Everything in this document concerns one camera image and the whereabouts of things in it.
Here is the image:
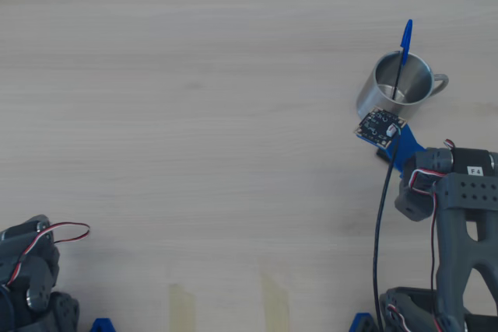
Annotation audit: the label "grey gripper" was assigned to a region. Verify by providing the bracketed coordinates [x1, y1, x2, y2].
[395, 149, 436, 222]

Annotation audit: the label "silver metal cup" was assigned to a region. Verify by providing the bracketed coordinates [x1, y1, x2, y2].
[355, 51, 451, 127]

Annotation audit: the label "blue ballpoint pen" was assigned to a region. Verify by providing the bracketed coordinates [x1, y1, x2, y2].
[391, 19, 413, 101]

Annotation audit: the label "blue printed base clamp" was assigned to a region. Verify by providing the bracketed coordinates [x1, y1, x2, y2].
[89, 318, 117, 332]
[348, 311, 378, 332]

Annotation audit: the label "long clear tape strip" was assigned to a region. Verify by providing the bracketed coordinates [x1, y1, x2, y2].
[260, 271, 291, 332]

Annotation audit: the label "short clear tape strip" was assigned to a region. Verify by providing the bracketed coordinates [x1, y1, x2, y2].
[168, 283, 197, 332]

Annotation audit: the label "blue printed camera mount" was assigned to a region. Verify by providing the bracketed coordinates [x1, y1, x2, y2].
[359, 124, 427, 180]

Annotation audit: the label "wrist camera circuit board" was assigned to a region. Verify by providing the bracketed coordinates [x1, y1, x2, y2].
[352, 106, 409, 150]

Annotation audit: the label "red white black servo wire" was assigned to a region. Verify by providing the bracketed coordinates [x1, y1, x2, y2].
[7, 222, 91, 286]

